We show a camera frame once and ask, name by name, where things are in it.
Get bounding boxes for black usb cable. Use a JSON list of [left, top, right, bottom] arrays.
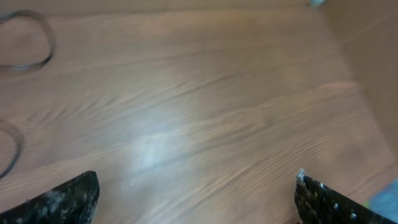
[[0, 119, 25, 180], [0, 9, 57, 74]]

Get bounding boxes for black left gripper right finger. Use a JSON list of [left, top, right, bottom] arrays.
[[294, 169, 397, 224]]

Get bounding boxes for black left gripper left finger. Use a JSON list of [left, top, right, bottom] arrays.
[[1, 170, 100, 224]]

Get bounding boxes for blue object at edge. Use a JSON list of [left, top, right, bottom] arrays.
[[366, 179, 398, 223]]

